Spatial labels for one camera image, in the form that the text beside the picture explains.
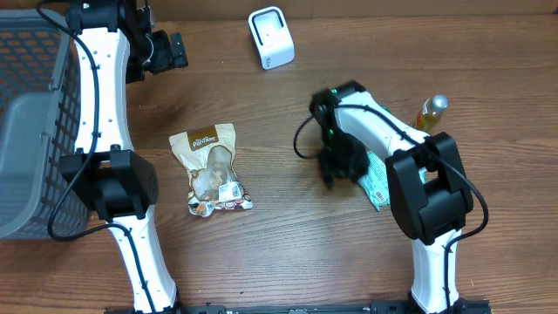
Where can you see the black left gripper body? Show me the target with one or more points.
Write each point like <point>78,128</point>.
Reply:
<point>156,56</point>

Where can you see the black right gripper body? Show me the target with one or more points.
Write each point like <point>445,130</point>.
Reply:
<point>347,155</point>

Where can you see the teal snack packet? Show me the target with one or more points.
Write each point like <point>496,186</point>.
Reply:
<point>374,183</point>

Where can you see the yellow dish soap bottle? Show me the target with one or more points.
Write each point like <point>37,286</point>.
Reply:
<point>430,113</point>

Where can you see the brown snack pouch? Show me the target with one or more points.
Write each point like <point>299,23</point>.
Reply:
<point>208,154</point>

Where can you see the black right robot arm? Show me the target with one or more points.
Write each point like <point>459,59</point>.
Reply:
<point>428,190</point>

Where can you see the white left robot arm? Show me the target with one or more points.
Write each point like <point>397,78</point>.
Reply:
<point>117,45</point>

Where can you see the white barcode scanner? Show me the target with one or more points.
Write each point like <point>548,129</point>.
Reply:
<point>271,36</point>

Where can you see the grey plastic basket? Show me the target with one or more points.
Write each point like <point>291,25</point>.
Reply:
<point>40,108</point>

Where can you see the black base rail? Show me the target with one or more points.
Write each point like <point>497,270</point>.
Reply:
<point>305,309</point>

